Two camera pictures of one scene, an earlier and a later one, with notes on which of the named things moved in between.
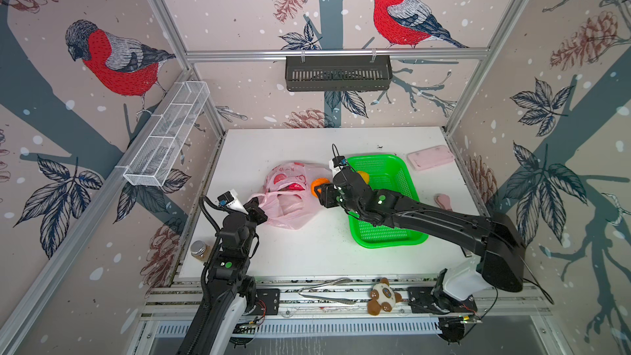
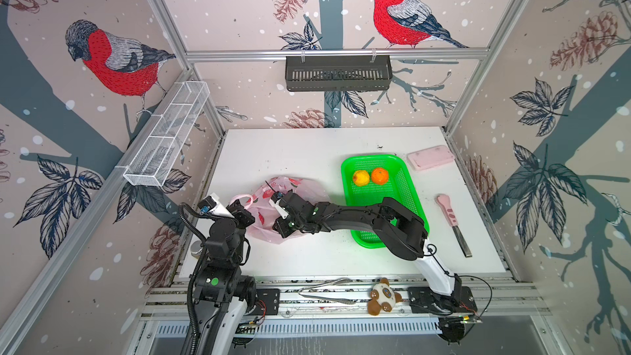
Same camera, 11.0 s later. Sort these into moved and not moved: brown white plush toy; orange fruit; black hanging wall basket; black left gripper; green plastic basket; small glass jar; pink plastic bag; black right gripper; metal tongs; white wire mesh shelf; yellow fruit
Moved: black left gripper; black right gripper; pink plastic bag; orange fruit
Not moved: green plastic basket; brown white plush toy; small glass jar; yellow fruit; metal tongs; white wire mesh shelf; black hanging wall basket
